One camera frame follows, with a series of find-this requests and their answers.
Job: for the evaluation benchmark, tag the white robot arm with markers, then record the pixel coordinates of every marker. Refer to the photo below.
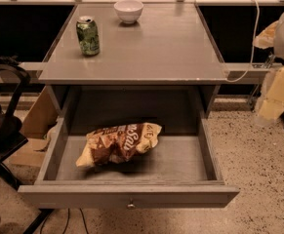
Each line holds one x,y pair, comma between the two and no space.
272,36

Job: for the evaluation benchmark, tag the open grey top drawer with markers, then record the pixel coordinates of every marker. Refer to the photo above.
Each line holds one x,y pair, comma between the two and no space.
181,171

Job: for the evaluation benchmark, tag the metal drawer knob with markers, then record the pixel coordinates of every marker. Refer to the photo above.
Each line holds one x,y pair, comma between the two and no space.
131,205

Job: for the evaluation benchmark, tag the brown chip bag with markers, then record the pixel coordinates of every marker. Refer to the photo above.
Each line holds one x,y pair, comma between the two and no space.
118,144

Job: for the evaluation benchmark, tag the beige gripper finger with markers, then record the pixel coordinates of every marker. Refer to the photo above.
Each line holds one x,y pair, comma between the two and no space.
270,104

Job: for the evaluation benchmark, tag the grey cabinet counter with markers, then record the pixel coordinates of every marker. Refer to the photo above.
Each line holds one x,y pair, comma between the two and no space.
168,45

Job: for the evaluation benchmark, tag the white ceramic bowl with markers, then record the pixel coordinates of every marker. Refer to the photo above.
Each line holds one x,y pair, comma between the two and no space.
129,11

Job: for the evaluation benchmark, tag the black chair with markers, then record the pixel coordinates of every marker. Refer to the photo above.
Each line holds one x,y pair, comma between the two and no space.
9,124

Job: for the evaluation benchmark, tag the cardboard box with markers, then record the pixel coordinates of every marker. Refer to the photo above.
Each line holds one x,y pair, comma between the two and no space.
37,127

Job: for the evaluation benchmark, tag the green soda can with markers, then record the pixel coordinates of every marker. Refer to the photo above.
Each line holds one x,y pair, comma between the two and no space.
88,36

